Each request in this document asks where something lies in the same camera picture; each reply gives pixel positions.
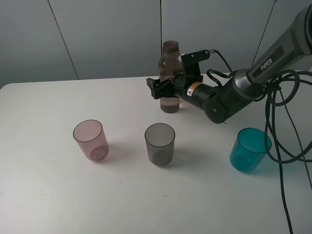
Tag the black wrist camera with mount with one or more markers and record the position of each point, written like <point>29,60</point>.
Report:
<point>190,65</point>

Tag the teal translucent plastic cup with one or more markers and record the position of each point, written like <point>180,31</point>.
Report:
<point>249,149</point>

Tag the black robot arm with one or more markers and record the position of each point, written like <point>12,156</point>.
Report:
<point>245,85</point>

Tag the grey translucent plastic cup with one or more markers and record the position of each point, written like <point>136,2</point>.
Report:
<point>160,143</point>

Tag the brown translucent water bottle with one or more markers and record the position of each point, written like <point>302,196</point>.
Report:
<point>167,66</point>

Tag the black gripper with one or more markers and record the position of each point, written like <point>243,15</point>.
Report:
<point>193,91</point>

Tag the pink translucent plastic cup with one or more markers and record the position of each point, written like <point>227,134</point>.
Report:
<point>90,137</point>

